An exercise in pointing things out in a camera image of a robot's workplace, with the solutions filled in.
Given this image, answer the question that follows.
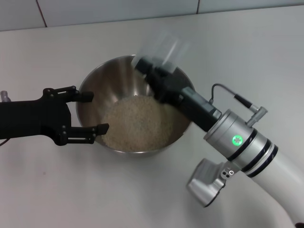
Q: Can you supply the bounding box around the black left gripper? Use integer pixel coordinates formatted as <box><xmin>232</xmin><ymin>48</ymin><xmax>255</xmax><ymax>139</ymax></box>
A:
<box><xmin>0</xmin><ymin>85</ymin><xmax>110</xmax><ymax>146</ymax></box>

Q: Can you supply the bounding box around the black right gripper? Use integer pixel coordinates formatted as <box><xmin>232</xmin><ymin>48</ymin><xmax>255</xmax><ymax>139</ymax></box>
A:
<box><xmin>134</xmin><ymin>56</ymin><xmax>222</xmax><ymax>133</ymax></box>

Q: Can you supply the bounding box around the transparent plastic cup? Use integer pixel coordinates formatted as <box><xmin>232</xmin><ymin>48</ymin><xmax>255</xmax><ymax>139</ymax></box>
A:
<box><xmin>139</xmin><ymin>29</ymin><xmax>190</xmax><ymax>71</ymax></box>

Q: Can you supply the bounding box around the stainless steel bowl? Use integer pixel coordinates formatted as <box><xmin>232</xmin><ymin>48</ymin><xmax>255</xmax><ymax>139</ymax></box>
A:
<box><xmin>76</xmin><ymin>55</ymin><xmax>194</xmax><ymax>159</ymax></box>

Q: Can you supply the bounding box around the white rice pile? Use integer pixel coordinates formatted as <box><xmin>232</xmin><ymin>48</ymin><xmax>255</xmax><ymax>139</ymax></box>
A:
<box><xmin>100</xmin><ymin>95</ymin><xmax>189</xmax><ymax>153</ymax></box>

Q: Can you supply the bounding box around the right arm connector with cable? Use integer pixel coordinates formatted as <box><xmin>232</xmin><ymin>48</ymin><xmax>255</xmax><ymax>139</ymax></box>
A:
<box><xmin>210</xmin><ymin>83</ymin><xmax>269</xmax><ymax>127</ymax></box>

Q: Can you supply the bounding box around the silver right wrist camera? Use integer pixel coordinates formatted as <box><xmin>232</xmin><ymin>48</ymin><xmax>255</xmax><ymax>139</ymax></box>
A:
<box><xmin>186</xmin><ymin>158</ymin><xmax>227</xmax><ymax>208</ymax></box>

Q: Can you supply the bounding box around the silver right camera bracket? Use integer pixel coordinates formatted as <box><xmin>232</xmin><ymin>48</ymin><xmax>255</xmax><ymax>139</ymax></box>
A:
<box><xmin>219</xmin><ymin>161</ymin><xmax>239</xmax><ymax>181</ymax></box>

